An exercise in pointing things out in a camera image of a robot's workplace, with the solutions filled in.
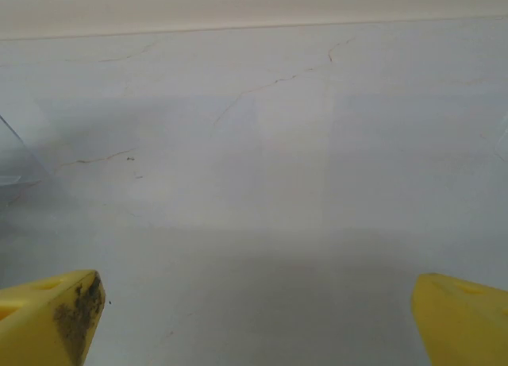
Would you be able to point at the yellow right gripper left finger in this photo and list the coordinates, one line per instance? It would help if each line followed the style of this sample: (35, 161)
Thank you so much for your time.
(31, 326)

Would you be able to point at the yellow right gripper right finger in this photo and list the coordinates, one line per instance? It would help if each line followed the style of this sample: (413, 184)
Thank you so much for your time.
(464, 326)

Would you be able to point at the clear acrylic card tray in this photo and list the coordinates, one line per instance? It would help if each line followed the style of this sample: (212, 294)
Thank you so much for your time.
(16, 159)

